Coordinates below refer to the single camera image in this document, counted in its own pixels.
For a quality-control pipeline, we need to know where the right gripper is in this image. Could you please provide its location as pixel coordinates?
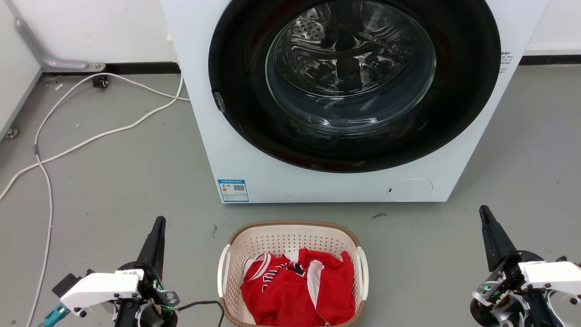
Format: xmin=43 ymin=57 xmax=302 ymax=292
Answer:
xmin=469 ymin=205 xmax=569 ymax=327

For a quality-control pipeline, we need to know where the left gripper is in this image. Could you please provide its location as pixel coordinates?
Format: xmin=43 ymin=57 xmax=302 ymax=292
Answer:
xmin=113 ymin=216 xmax=180 ymax=327

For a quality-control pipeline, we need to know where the cream plastic laundry basket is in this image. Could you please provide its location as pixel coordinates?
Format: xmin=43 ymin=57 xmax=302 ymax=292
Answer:
xmin=217 ymin=220 xmax=369 ymax=327

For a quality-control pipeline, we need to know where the blue energy label sticker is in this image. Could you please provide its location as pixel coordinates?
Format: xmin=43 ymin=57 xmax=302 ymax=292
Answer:
xmin=217 ymin=179 xmax=250 ymax=203

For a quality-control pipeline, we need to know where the round white filter cover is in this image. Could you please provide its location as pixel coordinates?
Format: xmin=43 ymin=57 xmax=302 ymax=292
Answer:
xmin=387 ymin=178 xmax=433 ymax=202

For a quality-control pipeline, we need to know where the red basketball jersey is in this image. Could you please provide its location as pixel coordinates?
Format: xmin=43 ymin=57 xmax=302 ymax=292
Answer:
xmin=240 ymin=248 xmax=356 ymax=327

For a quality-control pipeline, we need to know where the black round washer door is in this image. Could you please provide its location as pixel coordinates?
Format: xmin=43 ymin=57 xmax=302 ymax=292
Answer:
xmin=208 ymin=0 xmax=502 ymax=173

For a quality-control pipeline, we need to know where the white front-load washing machine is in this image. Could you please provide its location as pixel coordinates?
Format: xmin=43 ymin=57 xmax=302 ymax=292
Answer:
xmin=160 ymin=0 xmax=551 ymax=203

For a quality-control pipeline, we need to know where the white cabinet panel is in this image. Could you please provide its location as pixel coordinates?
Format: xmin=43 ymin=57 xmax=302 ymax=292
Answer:
xmin=0 ymin=0 xmax=44 ymax=142

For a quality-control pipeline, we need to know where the steel washer drum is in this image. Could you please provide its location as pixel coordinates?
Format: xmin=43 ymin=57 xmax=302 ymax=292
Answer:
xmin=266 ymin=0 xmax=437 ymax=136

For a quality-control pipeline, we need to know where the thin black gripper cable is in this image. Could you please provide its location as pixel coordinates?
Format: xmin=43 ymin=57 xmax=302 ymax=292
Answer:
xmin=175 ymin=300 xmax=226 ymax=327

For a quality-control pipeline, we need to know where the white power cable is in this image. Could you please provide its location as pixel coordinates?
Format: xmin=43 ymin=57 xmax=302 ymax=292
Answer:
xmin=25 ymin=73 xmax=191 ymax=327
xmin=0 ymin=73 xmax=184 ymax=201

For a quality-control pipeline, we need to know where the teal cable connector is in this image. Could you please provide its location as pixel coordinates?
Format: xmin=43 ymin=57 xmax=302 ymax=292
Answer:
xmin=38 ymin=303 xmax=70 ymax=327

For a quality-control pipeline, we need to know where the grey metal pipe bracket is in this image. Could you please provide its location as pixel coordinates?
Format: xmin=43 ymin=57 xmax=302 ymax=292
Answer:
xmin=4 ymin=0 xmax=106 ymax=73

